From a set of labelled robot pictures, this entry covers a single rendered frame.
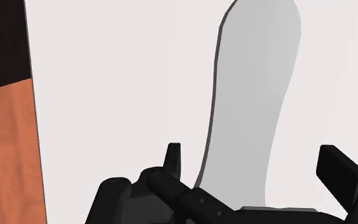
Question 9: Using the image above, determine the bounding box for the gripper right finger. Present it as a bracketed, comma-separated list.
[315, 144, 358, 224]

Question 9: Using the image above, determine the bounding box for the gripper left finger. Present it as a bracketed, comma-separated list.
[85, 142, 238, 224]

